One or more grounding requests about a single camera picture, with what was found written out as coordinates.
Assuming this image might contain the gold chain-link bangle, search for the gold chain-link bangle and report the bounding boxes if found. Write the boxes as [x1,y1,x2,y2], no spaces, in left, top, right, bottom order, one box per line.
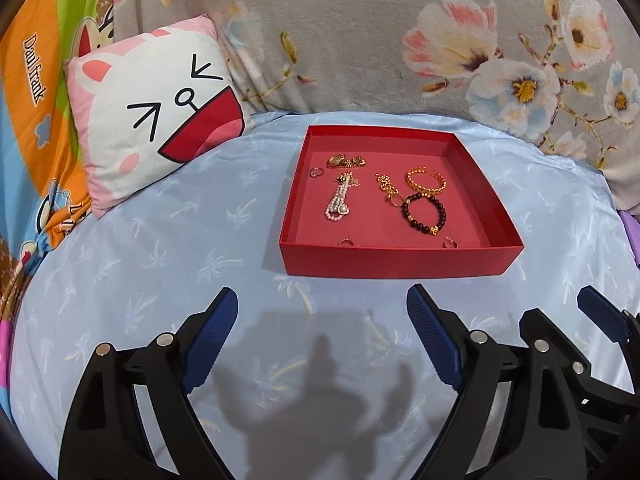
[405,166,446,198]

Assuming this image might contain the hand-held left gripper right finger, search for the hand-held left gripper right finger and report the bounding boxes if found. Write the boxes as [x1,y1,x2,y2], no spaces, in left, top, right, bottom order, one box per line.
[406,284,586,480]

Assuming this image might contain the purple cloth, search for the purple cloth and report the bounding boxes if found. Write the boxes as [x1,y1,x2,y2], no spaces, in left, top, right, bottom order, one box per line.
[619,209,640,267]

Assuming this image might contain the light blue satin cover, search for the light blue satin cover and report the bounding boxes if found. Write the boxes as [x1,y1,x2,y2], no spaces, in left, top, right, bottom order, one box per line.
[10,110,640,480]

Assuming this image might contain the pearl bracelet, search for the pearl bracelet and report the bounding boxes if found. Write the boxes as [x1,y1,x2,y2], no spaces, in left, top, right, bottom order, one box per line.
[324,171,361,222]

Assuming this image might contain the colourful cartoon bed sheet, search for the colourful cartoon bed sheet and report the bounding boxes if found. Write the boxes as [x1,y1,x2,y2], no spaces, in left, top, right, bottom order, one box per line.
[0,0,121,411]

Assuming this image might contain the grey floral blanket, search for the grey floral blanket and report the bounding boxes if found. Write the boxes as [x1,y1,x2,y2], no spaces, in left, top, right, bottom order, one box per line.
[100,0,640,211]

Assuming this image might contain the gold chain earrings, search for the gold chain earrings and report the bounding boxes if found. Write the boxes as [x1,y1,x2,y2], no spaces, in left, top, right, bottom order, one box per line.
[375,172,405,208]

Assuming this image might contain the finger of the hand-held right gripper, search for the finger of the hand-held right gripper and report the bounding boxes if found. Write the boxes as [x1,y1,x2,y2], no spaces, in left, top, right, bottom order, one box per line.
[576,285,640,361]
[519,309,608,411]

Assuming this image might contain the red jewelry box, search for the red jewelry box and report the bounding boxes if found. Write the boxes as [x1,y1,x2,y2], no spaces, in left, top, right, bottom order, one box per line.
[278,125,526,278]

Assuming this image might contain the black bead bracelet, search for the black bead bracelet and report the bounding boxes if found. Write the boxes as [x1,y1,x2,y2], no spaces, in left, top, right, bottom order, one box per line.
[401,192,447,237]

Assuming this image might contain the white cat face pillow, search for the white cat face pillow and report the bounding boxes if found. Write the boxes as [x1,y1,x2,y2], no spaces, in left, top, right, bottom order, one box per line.
[64,14,253,220]

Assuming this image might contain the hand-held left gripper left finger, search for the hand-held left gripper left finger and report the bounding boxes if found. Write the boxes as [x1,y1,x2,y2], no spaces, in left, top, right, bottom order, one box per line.
[57,286,240,480]

